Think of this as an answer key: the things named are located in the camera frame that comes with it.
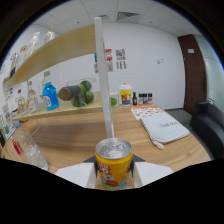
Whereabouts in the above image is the yellow printed drink can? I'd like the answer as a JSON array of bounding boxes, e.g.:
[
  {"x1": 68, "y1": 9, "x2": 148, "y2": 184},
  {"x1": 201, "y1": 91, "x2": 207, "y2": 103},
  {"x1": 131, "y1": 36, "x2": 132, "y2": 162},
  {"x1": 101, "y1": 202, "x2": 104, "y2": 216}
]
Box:
[{"x1": 94, "y1": 137, "x2": 134, "y2": 191}]

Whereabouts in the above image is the white cup green print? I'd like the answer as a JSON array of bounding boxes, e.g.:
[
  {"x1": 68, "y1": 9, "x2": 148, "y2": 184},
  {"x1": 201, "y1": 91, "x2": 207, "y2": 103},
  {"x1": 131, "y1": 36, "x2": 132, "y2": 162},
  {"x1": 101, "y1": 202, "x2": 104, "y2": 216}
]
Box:
[{"x1": 109, "y1": 91, "x2": 120, "y2": 108}]

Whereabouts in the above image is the yellow and white lidded cup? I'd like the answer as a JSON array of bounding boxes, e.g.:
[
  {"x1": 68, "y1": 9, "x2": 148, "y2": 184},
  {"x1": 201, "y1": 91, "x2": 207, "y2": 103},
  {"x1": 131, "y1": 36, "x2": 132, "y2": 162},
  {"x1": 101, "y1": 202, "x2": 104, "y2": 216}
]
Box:
[{"x1": 118, "y1": 83, "x2": 133, "y2": 106}]

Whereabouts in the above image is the clear glass with ice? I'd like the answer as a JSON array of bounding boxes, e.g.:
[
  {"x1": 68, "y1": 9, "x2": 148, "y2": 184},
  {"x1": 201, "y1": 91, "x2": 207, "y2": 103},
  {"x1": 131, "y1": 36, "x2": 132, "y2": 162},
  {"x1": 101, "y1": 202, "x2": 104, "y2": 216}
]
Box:
[{"x1": 11, "y1": 128, "x2": 49, "y2": 171}]

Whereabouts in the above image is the orange printed menu sheet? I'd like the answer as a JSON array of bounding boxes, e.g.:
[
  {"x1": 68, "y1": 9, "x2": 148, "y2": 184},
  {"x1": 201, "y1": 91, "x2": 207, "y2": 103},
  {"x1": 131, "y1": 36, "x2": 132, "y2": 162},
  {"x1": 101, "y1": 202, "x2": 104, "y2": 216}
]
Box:
[{"x1": 130, "y1": 105, "x2": 168, "y2": 120}]

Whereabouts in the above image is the black armchair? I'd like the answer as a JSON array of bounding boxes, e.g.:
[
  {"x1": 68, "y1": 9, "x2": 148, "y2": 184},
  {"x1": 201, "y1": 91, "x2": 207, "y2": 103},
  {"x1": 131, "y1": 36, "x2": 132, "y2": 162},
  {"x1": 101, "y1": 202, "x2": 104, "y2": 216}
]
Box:
[{"x1": 189, "y1": 100, "x2": 224, "y2": 159}]

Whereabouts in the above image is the blue round liquor bottle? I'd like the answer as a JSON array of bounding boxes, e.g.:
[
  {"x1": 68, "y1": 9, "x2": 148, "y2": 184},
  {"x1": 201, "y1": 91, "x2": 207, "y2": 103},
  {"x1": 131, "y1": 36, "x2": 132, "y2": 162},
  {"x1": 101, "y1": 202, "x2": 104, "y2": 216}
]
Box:
[{"x1": 42, "y1": 82, "x2": 60, "y2": 111}]

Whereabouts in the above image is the wooden muddler dark end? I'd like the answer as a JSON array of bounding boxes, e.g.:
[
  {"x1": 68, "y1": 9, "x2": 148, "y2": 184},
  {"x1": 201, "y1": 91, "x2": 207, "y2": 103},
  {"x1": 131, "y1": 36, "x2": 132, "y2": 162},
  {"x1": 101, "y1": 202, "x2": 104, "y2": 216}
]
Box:
[{"x1": 58, "y1": 85, "x2": 82, "y2": 102}]

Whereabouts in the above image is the clear bottle red label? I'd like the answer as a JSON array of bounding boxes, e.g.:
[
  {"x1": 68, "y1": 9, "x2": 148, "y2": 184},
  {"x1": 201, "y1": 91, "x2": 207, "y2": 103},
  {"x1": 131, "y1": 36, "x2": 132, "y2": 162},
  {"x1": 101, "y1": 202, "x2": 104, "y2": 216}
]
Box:
[{"x1": 26, "y1": 80, "x2": 40, "y2": 114}]

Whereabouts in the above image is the clear bottle orange label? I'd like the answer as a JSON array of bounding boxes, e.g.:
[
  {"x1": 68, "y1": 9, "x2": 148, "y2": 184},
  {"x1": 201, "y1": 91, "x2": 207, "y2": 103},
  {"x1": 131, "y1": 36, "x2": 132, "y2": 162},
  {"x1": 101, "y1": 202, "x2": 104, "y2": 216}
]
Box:
[{"x1": 17, "y1": 96, "x2": 28, "y2": 116}]

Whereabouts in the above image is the brown wooden door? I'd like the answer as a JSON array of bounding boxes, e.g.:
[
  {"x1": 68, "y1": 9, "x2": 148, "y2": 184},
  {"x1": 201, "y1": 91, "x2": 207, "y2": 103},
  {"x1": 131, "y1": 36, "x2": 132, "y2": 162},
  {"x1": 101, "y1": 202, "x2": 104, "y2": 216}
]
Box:
[{"x1": 177, "y1": 33, "x2": 208, "y2": 115}]

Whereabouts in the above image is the clear bottle green cap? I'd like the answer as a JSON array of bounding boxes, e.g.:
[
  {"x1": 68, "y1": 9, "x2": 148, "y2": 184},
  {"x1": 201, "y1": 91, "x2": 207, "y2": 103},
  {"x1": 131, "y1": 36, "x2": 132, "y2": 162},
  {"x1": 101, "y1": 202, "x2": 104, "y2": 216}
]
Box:
[{"x1": 42, "y1": 26, "x2": 56, "y2": 44}]

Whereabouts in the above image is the ceiling air vent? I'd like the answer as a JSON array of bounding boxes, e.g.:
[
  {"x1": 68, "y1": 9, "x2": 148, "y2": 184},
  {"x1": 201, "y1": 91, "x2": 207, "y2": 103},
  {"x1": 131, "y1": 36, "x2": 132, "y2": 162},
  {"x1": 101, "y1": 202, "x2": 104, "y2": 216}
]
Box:
[{"x1": 116, "y1": 11, "x2": 141, "y2": 23}]

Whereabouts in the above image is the blue wall poster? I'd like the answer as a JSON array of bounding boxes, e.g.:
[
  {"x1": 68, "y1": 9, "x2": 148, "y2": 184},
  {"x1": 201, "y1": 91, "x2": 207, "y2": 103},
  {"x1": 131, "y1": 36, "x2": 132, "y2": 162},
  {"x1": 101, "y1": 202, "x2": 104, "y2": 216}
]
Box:
[{"x1": 94, "y1": 53, "x2": 99, "y2": 74}]

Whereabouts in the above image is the red wall poster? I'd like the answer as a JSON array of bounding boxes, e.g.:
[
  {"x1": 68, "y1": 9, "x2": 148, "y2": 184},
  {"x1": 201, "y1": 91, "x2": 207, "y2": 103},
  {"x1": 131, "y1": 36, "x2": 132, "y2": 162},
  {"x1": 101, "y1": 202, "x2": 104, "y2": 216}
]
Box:
[{"x1": 105, "y1": 48, "x2": 114, "y2": 72}]

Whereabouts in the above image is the multicolour wall poster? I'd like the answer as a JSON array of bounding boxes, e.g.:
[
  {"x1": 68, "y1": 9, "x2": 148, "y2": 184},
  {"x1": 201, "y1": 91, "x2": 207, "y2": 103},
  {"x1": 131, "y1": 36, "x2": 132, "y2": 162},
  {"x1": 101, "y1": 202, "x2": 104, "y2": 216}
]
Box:
[{"x1": 115, "y1": 48, "x2": 128, "y2": 70}]

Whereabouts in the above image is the two-tier wooden white-frame rack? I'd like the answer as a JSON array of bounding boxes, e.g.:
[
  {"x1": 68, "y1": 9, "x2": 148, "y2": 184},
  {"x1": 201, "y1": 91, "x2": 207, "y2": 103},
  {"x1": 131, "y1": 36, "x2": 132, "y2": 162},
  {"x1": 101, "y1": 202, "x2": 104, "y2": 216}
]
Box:
[{"x1": 3, "y1": 16, "x2": 116, "y2": 139}]

